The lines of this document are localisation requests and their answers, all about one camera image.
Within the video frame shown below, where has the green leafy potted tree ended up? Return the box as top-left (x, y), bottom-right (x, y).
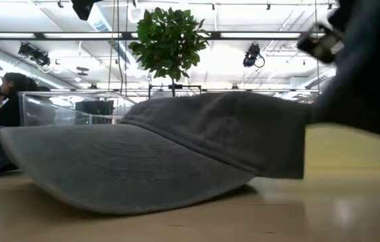
top-left (128, 6), bottom-right (211, 98)

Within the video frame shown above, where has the clear plastic bin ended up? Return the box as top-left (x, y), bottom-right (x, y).
top-left (17, 90), bottom-right (138, 127)

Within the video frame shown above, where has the black ceiling camera with cable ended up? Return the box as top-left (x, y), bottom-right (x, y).
top-left (242, 42), bottom-right (266, 69)

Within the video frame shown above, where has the dark cap with metal buckle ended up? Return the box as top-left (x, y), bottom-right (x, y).
top-left (296, 0), bottom-right (380, 140)

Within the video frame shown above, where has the thin hanging cable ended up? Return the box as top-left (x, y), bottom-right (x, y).
top-left (115, 0), bottom-right (127, 95)
top-left (314, 0), bottom-right (321, 91)
top-left (107, 0), bottom-right (116, 91)

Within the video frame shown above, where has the black ceiling spotlight pair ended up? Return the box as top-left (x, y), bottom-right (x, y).
top-left (17, 42), bottom-right (52, 67)

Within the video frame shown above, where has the black metal frame stand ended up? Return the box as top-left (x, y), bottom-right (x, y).
top-left (148, 83), bottom-right (203, 100)

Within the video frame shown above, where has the grey cotton baseball cap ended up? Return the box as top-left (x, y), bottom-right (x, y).
top-left (0, 90), bottom-right (322, 216)

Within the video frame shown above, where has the yellow plastic bin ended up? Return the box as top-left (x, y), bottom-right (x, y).
top-left (305, 123), bottom-right (380, 171)

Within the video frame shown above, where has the black overhead frame beam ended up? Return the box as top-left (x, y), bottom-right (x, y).
top-left (0, 31), bottom-right (312, 41)

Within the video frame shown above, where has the black monitor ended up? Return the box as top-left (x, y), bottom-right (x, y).
top-left (75, 99), bottom-right (115, 125)

